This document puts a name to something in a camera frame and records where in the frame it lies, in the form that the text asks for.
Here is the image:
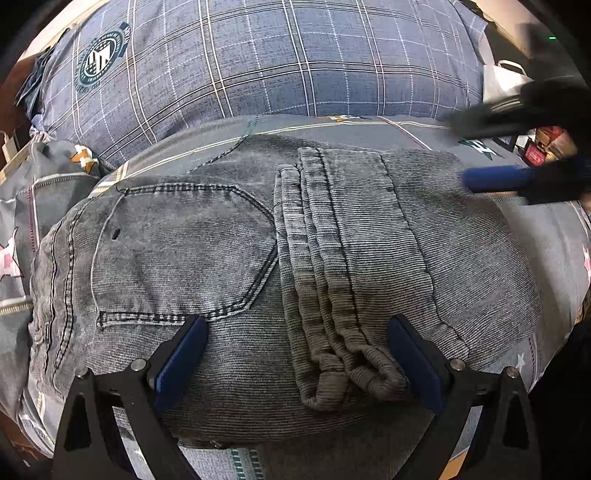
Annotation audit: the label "small red device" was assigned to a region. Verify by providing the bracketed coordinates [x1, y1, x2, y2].
[522, 143, 548, 168]

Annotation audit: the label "beige power strip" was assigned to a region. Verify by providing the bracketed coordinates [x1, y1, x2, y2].
[0, 148, 34, 182]

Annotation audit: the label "grey denim pants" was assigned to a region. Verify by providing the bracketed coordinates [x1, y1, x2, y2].
[28, 145, 541, 450]

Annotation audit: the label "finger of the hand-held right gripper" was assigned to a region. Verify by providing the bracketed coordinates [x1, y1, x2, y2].
[450, 83, 548, 139]
[463, 159, 591, 206]

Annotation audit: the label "grey star print pillow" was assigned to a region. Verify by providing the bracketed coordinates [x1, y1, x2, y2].
[0, 138, 112, 416]

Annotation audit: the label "red plastic bag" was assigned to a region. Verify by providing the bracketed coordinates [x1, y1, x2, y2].
[538, 127, 578, 158]

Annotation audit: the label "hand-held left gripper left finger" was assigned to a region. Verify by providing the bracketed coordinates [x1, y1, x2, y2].
[53, 315, 208, 480]

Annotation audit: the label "white paper bag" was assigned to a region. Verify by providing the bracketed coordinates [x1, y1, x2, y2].
[482, 60, 536, 104]

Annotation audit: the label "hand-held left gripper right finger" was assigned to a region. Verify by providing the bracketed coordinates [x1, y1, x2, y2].
[387, 315, 541, 480]

